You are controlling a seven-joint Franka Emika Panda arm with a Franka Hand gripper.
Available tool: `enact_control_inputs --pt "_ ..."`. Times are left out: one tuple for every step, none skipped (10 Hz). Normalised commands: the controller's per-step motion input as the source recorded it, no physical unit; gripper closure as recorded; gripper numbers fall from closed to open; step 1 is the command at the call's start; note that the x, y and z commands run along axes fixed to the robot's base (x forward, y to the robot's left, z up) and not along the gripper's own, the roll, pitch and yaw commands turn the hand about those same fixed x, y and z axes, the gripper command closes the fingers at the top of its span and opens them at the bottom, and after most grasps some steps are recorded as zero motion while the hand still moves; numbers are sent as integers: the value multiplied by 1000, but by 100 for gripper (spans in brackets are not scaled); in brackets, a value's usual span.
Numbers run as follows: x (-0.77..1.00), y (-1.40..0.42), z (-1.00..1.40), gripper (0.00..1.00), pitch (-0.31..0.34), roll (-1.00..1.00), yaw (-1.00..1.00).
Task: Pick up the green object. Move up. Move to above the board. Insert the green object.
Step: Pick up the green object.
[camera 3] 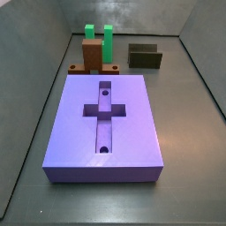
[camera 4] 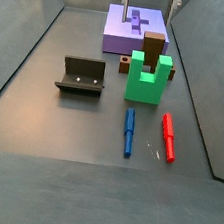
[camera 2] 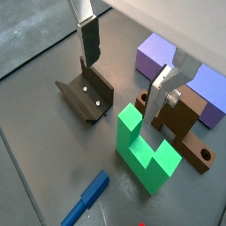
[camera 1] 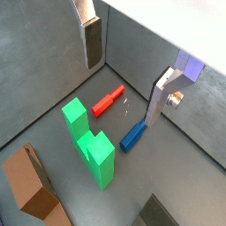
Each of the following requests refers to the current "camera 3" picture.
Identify green U-shaped block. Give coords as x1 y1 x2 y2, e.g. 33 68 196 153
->
85 24 113 64

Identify purple board with cross slot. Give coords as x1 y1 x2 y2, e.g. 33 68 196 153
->
42 75 163 183

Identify black block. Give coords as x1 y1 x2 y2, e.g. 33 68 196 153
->
128 43 162 69

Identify brown T-shaped block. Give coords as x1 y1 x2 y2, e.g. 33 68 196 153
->
68 39 119 75

